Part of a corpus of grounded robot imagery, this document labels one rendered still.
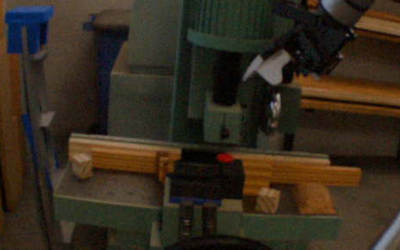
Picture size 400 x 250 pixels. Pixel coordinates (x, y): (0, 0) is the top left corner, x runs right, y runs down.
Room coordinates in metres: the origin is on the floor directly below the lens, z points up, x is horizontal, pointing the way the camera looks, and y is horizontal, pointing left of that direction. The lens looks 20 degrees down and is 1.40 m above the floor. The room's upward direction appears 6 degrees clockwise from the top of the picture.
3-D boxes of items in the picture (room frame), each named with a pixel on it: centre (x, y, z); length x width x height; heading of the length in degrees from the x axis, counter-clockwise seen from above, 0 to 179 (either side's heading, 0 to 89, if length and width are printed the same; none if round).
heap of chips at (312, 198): (0.99, -0.26, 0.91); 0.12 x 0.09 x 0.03; 3
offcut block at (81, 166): (1.00, 0.24, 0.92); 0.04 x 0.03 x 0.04; 45
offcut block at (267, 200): (0.94, -0.15, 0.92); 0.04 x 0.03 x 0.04; 71
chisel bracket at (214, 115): (1.09, -0.05, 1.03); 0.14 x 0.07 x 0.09; 3
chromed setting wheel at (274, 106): (1.20, -0.17, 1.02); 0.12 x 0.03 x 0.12; 3
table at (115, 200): (0.96, -0.01, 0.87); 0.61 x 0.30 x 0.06; 93
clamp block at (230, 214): (0.87, -0.02, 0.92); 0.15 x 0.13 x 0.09; 93
